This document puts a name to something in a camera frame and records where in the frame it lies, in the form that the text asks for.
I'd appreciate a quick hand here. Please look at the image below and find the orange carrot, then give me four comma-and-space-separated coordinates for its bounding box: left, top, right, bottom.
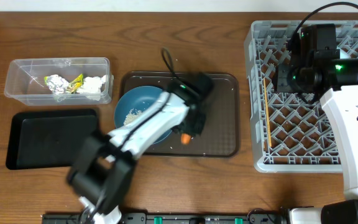
181, 133, 192, 145

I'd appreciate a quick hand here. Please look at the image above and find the wooden chopstick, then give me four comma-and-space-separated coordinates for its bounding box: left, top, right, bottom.
262, 78, 272, 147

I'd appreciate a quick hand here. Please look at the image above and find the dark blue plate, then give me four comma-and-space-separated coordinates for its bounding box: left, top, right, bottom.
109, 86, 172, 147

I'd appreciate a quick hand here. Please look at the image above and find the pile of white rice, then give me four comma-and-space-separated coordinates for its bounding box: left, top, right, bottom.
123, 108, 143, 125

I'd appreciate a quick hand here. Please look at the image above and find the yellow green snack wrapper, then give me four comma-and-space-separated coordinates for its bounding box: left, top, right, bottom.
66, 74, 83, 93

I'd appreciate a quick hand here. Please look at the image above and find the aluminium foil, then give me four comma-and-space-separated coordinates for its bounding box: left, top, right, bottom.
44, 74, 69, 95

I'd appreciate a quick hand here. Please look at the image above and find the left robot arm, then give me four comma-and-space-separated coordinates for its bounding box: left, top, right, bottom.
67, 48, 214, 223

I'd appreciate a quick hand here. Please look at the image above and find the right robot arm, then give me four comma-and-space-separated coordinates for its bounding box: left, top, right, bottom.
272, 23, 358, 223

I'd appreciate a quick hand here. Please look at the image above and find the grey dishwasher rack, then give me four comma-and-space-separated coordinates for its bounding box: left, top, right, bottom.
244, 21, 342, 173

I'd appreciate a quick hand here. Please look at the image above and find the dark brown serving tray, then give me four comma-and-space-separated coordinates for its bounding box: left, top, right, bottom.
119, 71, 240, 157

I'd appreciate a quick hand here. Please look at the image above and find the white crumpled tissue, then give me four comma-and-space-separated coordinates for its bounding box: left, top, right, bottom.
76, 75, 108, 101

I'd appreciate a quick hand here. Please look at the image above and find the black bin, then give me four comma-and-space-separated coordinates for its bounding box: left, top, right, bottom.
6, 109, 99, 170

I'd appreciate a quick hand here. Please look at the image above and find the clear plastic bin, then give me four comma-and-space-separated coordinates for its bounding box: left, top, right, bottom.
4, 57, 114, 106

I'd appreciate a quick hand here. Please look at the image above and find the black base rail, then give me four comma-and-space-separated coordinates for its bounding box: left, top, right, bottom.
41, 208, 290, 224

